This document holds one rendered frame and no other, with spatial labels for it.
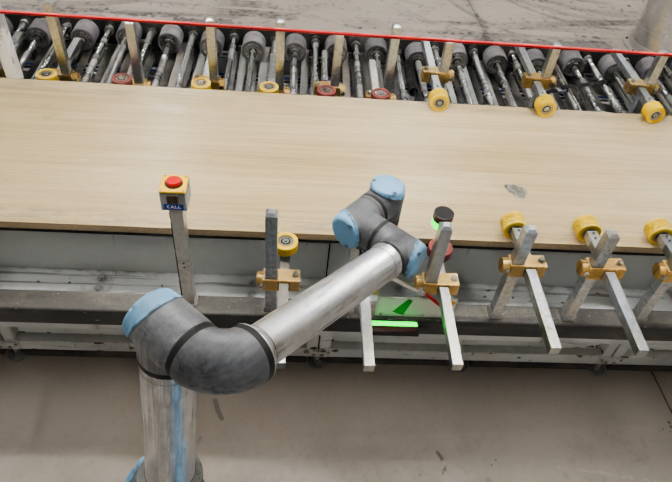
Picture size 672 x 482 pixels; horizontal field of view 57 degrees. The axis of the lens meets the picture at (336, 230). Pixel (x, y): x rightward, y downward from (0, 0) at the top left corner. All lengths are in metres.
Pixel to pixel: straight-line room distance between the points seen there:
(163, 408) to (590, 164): 1.87
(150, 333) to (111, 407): 1.63
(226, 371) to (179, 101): 1.66
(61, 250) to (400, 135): 1.30
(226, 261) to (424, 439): 1.09
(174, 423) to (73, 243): 1.09
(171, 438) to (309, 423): 1.32
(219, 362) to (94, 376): 1.79
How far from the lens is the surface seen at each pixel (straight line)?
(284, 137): 2.37
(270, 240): 1.79
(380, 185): 1.55
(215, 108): 2.53
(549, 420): 2.86
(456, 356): 1.82
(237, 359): 1.07
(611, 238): 1.98
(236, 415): 2.64
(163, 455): 1.42
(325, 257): 2.16
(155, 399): 1.25
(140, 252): 2.23
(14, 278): 2.40
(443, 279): 1.98
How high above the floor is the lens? 2.33
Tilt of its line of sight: 45 degrees down
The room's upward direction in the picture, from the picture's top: 7 degrees clockwise
